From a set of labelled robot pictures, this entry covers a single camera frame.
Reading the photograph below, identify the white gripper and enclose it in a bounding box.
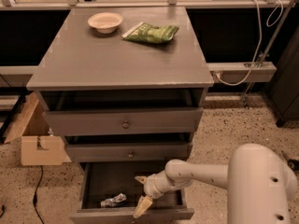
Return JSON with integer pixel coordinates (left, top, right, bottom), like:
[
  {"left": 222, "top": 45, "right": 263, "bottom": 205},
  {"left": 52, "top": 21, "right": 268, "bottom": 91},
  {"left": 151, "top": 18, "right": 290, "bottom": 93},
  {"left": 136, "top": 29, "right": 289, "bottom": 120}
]
[{"left": 133, "top": 171, "right": 175, "bottom": 218}]

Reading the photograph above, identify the silver redbull can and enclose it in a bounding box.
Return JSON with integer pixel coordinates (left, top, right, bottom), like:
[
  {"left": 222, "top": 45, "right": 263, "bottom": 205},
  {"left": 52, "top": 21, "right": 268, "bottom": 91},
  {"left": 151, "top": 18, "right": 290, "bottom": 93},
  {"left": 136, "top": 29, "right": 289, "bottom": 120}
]
[{"left": 100, "top": 193, "right": 127, "bottom": 208}]

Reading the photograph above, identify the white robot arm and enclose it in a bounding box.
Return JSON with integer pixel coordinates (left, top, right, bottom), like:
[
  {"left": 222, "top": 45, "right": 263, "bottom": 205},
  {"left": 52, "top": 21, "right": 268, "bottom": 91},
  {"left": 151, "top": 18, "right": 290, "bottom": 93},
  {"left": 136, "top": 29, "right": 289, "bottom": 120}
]
[{"left": 134, "top": 144, "right": 298, "bottom": 224}]

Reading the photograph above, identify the grey open bottom drawer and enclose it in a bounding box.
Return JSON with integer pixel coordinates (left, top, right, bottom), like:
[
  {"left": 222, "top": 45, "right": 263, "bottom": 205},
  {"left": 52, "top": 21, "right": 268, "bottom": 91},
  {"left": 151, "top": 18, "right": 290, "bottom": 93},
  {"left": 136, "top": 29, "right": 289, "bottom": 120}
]
[{"left": 70, "top": 161, "right": 194, "bottom": 224}]

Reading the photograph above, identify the grey middle drawer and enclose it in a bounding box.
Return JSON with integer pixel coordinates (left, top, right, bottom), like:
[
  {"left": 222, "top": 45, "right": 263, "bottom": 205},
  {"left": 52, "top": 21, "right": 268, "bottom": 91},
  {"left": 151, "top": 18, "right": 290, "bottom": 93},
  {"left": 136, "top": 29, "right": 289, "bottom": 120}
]
[{"left": 66, "top": 142, "right": 192, "bottom": 162}]

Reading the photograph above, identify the grey top drawer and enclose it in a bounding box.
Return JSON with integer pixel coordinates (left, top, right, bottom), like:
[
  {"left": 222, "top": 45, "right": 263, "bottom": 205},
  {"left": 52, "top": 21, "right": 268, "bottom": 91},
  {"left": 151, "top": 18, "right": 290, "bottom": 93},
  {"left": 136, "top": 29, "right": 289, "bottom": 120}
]
[{"left": 43, "top": 108, "right": 203, "bottom": 136}]

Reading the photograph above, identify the grey wooden drawer cabinet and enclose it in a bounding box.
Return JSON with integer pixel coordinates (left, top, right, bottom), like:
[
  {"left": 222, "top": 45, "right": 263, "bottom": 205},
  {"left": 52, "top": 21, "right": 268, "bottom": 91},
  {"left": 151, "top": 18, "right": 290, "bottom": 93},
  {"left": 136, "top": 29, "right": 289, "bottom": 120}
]
[{"left": 25, "top": 6, "right": 215, "bottom": 224}]

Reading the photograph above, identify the cardboard box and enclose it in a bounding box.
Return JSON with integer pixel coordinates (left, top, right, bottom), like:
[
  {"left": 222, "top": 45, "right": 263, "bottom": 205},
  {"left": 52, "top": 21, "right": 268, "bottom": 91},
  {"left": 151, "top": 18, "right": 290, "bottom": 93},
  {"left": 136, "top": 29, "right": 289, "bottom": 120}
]
[{"left": 5, "top": 93, "right": 71, "bottom": 166}]

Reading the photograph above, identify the black caster wheel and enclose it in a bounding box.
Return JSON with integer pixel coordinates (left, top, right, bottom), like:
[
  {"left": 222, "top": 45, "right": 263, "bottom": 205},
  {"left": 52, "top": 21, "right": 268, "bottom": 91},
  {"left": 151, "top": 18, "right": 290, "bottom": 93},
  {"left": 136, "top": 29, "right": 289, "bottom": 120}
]
[{"left": 282, "top": 152, "right": 299, "bottom": 171}]

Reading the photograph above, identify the green chip bag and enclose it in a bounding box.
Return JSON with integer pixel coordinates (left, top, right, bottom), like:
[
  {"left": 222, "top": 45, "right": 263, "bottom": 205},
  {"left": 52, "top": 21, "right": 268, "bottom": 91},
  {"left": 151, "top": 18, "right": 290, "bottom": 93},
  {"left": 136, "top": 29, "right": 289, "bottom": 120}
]
[{"left": 122, "top": 22, "right": 179, "bottom": 44}]

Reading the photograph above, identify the cream paper bowl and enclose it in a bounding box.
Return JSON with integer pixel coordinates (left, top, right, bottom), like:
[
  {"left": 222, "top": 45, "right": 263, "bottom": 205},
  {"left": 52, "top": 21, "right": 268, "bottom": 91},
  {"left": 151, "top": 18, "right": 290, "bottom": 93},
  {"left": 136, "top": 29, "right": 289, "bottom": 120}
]
[{"left": 88, "top": 12, "right": 123, "bottom": 34}]

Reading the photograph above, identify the black floor cable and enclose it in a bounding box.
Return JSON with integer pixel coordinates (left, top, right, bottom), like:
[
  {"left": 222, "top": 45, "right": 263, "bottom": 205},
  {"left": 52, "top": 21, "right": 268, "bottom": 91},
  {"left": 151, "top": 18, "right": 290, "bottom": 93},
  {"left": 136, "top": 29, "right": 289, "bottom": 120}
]
[{"left": 32, "top": 165, "right": 45, "bottom": 224}]

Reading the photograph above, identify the grey metal rail frame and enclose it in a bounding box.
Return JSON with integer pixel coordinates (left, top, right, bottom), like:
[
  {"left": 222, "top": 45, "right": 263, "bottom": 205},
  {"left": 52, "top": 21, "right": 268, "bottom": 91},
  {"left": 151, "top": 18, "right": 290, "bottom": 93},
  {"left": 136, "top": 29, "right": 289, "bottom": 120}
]
[{"left": 0, "top": 0, "right": 299, "bottom": 93}]

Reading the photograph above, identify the white hanging cable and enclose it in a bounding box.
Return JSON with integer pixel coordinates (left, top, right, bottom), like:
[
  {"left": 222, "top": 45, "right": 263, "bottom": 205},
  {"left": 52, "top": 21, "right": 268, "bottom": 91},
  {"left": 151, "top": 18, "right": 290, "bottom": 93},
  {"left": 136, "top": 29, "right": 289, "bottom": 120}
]
[{"left": 214, "top": 0, "right": 284, "bottom": 87}]

